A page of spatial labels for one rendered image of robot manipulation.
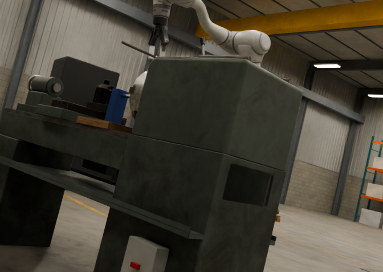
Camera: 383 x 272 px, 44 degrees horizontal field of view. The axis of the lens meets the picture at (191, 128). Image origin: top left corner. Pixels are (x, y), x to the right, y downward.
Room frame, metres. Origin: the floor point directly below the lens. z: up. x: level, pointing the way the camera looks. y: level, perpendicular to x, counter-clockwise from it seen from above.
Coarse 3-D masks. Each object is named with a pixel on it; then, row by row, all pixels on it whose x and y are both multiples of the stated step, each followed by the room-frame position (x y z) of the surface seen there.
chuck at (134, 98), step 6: (144, 72) 2.44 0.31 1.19; (138, 78) 2.41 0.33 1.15; (144, 78) 2.38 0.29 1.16; (138, 84) 2.38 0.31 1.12; (138, 90) 2.37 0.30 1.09; (132, 96) 2.39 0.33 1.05; (138, 96) 2.36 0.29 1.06; (132, 102) 2.40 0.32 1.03; (138, 102) 2.36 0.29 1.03; (132, 108) 2.41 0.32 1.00; (132, 114) 2.44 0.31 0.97
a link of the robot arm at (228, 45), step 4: (232, 32) 2.70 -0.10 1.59; (236, 32) 2.69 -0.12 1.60; (228, 36) 2.67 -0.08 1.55; (232, 36) 2.68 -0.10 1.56; (228, 40) 2.68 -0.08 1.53; (232, 40) 2.67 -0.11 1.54; (220, 44) 2.71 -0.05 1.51; (224, 44) 2.70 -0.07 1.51; (228, 44) 2.69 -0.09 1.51; (232, 44) 2.67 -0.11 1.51; (224, 48) 2.73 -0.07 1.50; (228, 48) 2.71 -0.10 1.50; (232, 48) 2.69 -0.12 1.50; (232, 52) 2.74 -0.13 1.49; (236, 52) 2.70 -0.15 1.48
